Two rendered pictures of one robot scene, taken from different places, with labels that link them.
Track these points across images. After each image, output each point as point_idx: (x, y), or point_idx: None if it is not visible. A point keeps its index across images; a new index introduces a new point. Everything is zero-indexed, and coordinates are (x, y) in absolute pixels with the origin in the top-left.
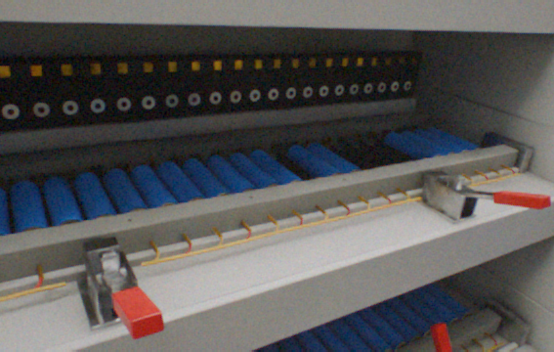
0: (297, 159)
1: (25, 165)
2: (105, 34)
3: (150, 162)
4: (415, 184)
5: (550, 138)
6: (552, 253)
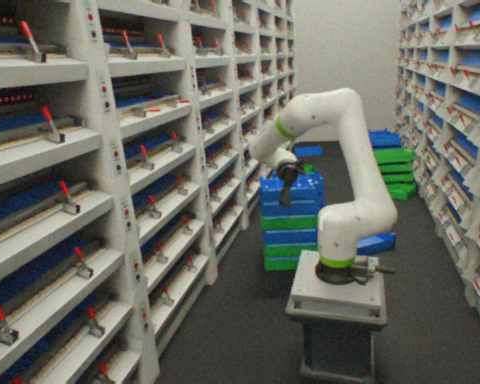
0: (139, 98)
1: None
2: None
3: (114, 99)
4: (164, 102)
5: (184, 92)
6: (188, 119)
